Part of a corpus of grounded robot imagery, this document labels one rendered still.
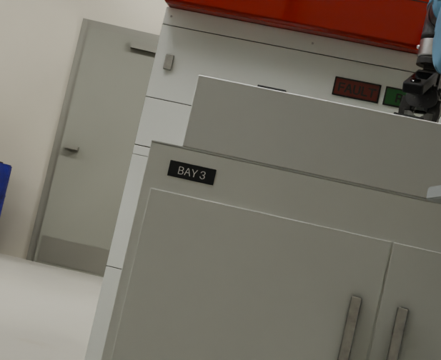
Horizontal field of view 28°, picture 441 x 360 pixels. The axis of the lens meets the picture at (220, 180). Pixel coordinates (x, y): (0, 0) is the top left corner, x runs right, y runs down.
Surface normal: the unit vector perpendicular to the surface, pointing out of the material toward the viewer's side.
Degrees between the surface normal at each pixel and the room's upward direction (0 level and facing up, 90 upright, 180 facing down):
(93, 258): 90
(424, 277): 90
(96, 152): 90
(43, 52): 90
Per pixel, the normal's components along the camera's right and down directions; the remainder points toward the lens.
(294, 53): -0.15, -0.08
